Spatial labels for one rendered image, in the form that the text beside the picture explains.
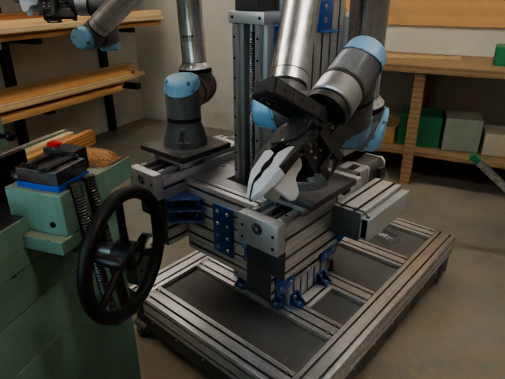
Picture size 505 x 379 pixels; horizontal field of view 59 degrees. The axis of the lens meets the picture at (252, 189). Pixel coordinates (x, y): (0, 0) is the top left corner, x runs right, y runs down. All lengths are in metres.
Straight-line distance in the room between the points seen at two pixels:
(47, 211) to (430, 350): 1.55
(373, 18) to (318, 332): 1.04
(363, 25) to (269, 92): 0.49
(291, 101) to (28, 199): 0.56
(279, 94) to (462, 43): 3.24
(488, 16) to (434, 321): 2.35
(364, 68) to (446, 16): 3.05
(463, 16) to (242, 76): 2.59
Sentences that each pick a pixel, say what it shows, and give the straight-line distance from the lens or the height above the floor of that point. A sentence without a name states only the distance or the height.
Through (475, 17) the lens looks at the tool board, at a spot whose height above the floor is 1.12.
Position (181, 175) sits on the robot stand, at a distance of 1.50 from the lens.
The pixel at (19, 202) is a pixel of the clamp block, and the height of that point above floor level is 0.93.
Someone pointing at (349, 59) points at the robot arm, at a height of 1.21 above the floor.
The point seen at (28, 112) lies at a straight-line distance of 3.44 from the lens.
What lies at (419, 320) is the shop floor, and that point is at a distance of 2.13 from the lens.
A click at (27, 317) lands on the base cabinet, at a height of 0.69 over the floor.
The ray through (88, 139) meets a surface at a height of 0.92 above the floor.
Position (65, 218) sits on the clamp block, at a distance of 0.92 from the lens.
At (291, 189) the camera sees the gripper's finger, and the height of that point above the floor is 1.06.
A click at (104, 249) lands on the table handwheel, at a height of 0.82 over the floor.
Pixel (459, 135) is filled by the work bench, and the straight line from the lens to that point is 3.46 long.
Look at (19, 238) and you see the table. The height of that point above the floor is 0.87.
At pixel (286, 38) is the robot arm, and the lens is 0.90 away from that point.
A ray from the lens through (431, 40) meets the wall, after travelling 3.81.
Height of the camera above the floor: 1.31
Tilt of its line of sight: 25 degrees down
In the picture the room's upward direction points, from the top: straight up
